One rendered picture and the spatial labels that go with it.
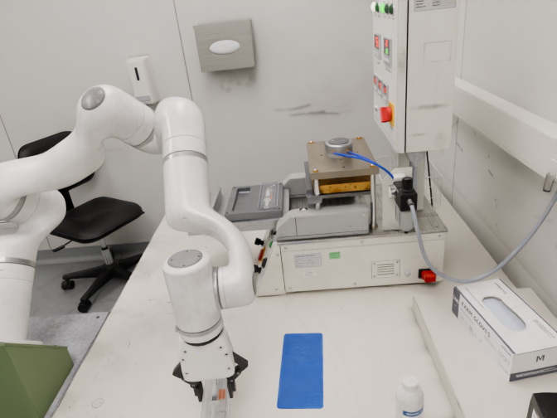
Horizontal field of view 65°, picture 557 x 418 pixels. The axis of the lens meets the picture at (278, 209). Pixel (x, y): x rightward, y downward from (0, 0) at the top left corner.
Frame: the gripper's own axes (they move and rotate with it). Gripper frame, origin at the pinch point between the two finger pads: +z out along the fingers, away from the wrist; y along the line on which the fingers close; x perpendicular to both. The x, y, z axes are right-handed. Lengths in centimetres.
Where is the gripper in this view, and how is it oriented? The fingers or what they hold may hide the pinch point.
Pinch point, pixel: (215, 388)
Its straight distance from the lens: 98.5
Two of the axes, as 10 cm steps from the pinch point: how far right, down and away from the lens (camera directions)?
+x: -0.6, -4.3, 9.0
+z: 1.0, 9.0, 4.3
